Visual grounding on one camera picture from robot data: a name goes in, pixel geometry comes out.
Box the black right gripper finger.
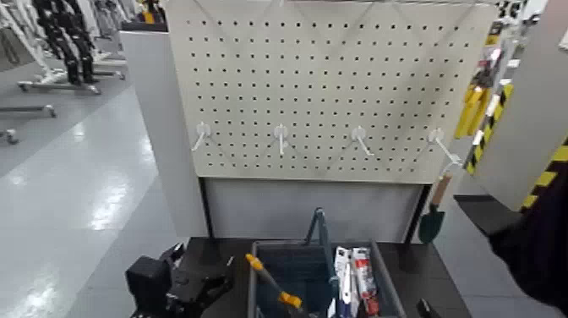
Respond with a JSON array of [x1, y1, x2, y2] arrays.
[[416, 298, 443, 318]]

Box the grey panel with hazard stripes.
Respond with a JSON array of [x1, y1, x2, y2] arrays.
[[472, 0, 568, 212]]

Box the grey plastic crate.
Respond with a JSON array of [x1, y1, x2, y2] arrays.
[[247, 240, 406, 318]]

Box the yellow paint brush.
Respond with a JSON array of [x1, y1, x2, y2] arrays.
[[245, 253, 309, 318]]

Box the white pegboard hook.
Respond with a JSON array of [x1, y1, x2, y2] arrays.
[[191, 122, 212, 153], [273, 123, 289, 156], [351, 125, 374, 157], [428, 128, 463, 167]]

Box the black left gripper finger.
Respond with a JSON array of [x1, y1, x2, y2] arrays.
[[215, 255, 236, 296], [160, 241, 187, 270]]

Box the grey stand leg with caster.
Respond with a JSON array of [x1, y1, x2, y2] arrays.
[[0, 104, 57, 145]]

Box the green trowel with wooden handle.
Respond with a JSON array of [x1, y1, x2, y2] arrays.
[[418, 172, 454, 244]]

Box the blue-grey crate handle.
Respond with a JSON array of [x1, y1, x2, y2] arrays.
[[303, 206, 342, 318]]

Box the red white tool package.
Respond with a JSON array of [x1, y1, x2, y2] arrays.
[[351, 247, 381, 317]]

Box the grey wheeled stand base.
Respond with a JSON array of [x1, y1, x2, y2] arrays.
[[16, 79, 102, 96]]

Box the white blue tool package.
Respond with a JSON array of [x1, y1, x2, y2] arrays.
[[330, 244, 362, 318]]

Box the beige perforated pegboard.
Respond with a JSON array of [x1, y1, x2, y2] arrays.
[[165, 0, 499, 185]]

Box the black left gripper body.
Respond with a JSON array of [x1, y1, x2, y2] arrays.
[[168, 266, 223, 318]]

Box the yellow handled hanging tool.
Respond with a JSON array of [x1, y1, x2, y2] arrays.
[[454, 46, 505, 140]]

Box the white robot on stand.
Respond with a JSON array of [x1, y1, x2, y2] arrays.
[[0, 0, 61, 85]]

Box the black humanoid robot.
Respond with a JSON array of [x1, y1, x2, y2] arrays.
[[30, 0, 101, 85]]

